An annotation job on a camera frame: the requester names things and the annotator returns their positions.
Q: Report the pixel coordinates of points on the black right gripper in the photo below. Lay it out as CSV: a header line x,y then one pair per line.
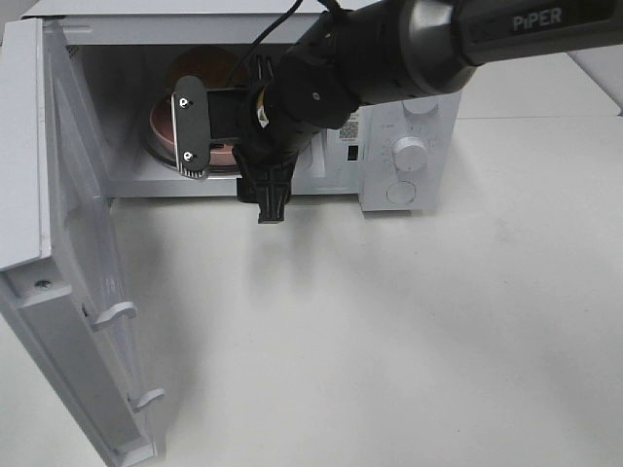
x,y
279,118

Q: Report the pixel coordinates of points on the pink round plate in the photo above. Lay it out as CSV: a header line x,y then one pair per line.
x,y
161,122

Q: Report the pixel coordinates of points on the burger with lettuce and tomato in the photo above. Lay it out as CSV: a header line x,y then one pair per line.
x,y
211,64

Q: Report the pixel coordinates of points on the white microwave door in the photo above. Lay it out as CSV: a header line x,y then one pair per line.
x,y
62,284

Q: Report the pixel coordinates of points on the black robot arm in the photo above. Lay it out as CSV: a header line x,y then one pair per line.
x,y
390,51

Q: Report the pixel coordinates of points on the glass microwave turntable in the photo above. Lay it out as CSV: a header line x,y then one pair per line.
x,y
222,160

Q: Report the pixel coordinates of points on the round white door button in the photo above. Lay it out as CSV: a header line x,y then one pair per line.
x,y
401,193

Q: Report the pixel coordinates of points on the white microwave oven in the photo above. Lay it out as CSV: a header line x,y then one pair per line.
x,y
390,156

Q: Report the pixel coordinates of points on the lower white microwave knob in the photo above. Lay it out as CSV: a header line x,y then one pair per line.
x,y
409,154

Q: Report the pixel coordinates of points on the white microwave knob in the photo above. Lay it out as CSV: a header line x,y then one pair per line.
x,y
409,154
420,106

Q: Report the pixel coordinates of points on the upper white microwave knob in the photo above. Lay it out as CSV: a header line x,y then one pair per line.
x,y
420,106

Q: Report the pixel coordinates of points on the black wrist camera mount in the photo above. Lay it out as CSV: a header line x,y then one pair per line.
x,y
202,119

